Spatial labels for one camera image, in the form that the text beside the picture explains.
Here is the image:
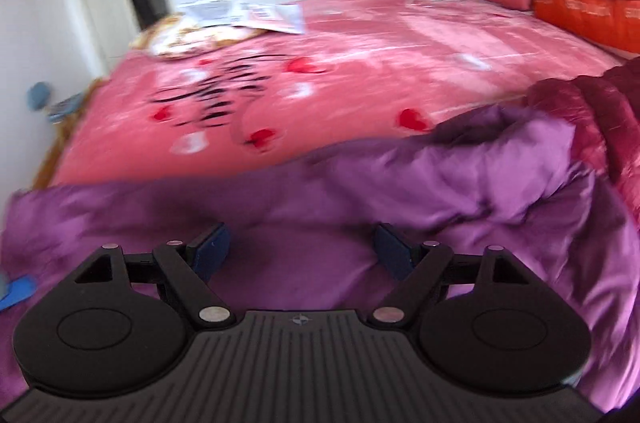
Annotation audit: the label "pink bed with blanket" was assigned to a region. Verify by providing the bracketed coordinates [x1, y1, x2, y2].
[50, 0, 626, 190]

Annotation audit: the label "blue round object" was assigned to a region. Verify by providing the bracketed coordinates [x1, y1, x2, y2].
[27, 82, 52, 112]

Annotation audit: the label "floral pillow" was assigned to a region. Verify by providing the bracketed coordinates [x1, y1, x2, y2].
[130, 14, 267, 60]

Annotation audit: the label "white papers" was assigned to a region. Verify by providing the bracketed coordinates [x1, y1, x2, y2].
[177, 0, 307, 36]

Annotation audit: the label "wooden bed footboard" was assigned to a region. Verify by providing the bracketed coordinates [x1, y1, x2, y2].
[32, 78, 107, 190]

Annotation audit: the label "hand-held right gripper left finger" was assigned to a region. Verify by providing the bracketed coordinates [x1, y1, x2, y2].
[75, 223, 234, 329]

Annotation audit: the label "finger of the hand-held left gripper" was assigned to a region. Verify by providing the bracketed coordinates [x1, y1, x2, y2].
[0, 275, 39, 312]

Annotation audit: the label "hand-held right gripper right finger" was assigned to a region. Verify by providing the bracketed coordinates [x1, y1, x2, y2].
[367, 224, 526, 329]

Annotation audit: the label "wooden stool with blue cushion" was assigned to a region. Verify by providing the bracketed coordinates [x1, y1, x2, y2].
[47, 95, 86, 124]

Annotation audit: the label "dark red down jacket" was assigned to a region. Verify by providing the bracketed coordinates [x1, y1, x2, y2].
[524, 55, 640, 225]

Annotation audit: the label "purple down jacket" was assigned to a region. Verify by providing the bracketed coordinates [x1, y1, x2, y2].
[0, 105, 640, 409]

